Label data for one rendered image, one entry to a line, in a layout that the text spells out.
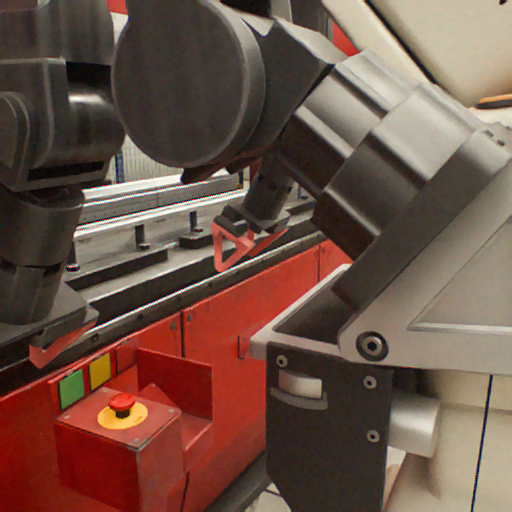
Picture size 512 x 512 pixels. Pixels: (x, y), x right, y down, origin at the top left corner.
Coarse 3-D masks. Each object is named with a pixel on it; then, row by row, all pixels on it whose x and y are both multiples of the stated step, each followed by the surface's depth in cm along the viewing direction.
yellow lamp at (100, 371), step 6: (108, 354) 87; (102, 360) 86; (108, 360) 87; (90, 366) 84; (96, 366) 85; (102, 366) 86; (108, 366) 88; (90, 372) 84; (96, 372) 85; (102, 372) 86; (108, 372) 88; (90, 378) 84; (96, 378) 85; (102, 378) 87; (108, 378) 88; (96, 384) 86
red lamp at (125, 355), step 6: (132, 342) 93; (120, 348) 90; (126, 348) 91; (132, 348) 93; (120, 354) 90; (126, 354) 91; (132, 354) 93; (120, 360) 90; (126, 360) 92; (132, 360) 93; (120, 366) 90; (126, 366) 92
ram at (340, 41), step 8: (112, 0) 106; (120, 0) 108; (112, 8) 107; (120, 8) 108; (120, 32) 109; (336, 32) 192; (336, 40) 193; (344, 40) 198; (344, 48) 199; (352, 48) 205
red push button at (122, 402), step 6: (114, 396) 79; (120, 396) 79; (126, 396) 79; (132, 396) 79; (108, 402) 78; (114, 402) 77; (120, 402) 77; (126, 402) 77; (132, 402) 78; (114, 408) 77; (120, 408) 77; (126, 408) 77; (120, 414) 78; (126, 414) 78
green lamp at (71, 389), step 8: (72, 376) 80; (80, 376) 82; (64, 384) 79; (72, 384) 81; (80, 384) 82; (64, 392) 79; (72, 392) 81; (80, 392) 82; (64, 400) 80; (72, 400) 81
